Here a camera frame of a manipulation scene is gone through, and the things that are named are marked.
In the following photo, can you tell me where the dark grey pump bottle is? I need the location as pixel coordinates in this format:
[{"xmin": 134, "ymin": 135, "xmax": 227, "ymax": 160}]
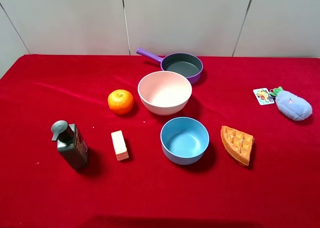
[{"xmin": 51, "ymin": 120, "xmax": 88, "ymax": 170}]

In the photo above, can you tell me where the pink ribbed bowl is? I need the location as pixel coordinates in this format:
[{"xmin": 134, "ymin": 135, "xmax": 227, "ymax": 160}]
[{"xmin": 137, "ymin": 71, "xmax": 193, "ymax": 116}]

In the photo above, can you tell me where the blue bowl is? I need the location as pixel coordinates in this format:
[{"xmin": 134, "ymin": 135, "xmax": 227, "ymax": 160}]
[{"xmin": 160, "ymin": 117, "xmax": 210, "ymax": 166}]

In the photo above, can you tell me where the orange tangerine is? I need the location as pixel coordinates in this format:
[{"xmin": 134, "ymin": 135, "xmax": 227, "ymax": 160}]
[{"xmin": 107, "ymin": 89, "xmax": 135, "ymax": 115}]

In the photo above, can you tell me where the pink white wafer block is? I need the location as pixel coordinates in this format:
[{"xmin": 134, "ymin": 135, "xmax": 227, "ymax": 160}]
[{"xmin": 111, "ymin": 130, "xmax": 129, "ymax": 161}]

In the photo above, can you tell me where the purple frying pan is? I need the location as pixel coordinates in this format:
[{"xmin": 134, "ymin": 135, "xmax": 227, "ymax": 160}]
[{"xmin": 136, "ymin": 48, "xmax": 204, "ymax": 84}]

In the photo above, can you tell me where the orange waffle slice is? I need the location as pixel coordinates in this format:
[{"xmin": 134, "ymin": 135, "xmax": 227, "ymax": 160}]
[{"xmin": 220, "ymin": 125, "xmax": 255, "ymax": 167}]

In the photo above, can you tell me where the red velvet tablecloth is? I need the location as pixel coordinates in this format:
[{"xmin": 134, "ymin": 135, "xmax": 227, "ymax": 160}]
[{"xmin": 0, "ymin": 54, "xmax": 320, "ymax": 228}]

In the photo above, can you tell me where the colourful paper hang tag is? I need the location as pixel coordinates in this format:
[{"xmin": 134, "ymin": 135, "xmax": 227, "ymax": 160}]
[{"xmin": 253, "ymin": 88, "xmax": 275, "ymax": 106}]

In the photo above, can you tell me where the blue plush eggplant toy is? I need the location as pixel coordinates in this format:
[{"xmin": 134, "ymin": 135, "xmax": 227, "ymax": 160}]
[{"xmin": 269, "ymin": 86, "xmax": 313, "ymax": 121}]

